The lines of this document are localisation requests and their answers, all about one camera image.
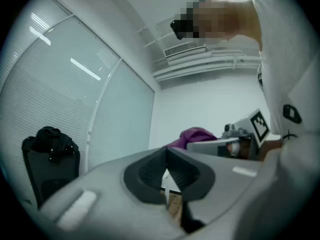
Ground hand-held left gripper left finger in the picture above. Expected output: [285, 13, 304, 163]
[39, 146, 187, 240]

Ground person's right forearm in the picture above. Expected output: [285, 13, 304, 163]
[258, 138, 285, 162]

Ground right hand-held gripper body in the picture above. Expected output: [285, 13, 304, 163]
[222, 108, 271, 161]

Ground white air vent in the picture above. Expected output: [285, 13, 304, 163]
[163, 41, 208, 59]

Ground person's head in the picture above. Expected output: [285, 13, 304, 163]
[173, 0, 262, 45]

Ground white ceiling pipes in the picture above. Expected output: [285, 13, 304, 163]
[152, 50, 261, 82]

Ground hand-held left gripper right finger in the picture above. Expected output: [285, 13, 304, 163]
[166, 146, 276, 235]

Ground black jacket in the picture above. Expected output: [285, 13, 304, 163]
[31, 126, 76, 165]

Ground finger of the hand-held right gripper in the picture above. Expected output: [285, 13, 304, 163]
[186, 137, 241, 158]

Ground purple cloth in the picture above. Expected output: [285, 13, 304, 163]
[172, 126, 218, 150]

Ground black office chair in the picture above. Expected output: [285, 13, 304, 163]
[21, 135, 81, 210]

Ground person's white printed shirt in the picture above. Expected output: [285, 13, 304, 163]
[249, 0, 320, 240]

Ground black head-worn camera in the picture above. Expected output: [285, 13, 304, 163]
[170, 18, 201, 40]

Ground white slatted blinds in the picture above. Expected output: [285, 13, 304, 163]
[0, 0, 156, 202]

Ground white desk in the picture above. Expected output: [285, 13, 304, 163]
[161, 170, 181, 194]

